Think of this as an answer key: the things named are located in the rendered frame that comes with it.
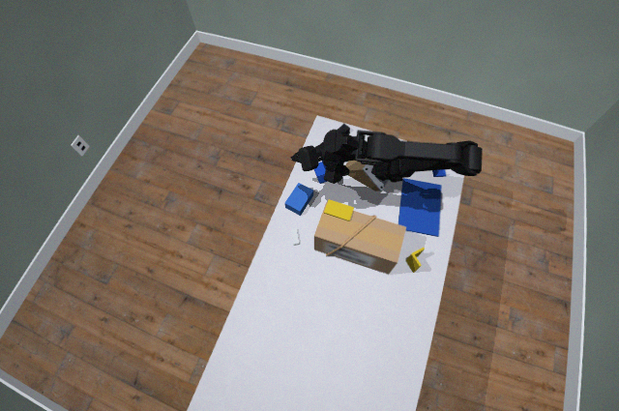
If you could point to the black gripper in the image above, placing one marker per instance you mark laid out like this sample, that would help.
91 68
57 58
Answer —
309 157

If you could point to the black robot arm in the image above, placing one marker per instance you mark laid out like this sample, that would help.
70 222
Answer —
404 157

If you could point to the blue rectangular box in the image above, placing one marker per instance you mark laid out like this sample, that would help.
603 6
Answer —
299 199

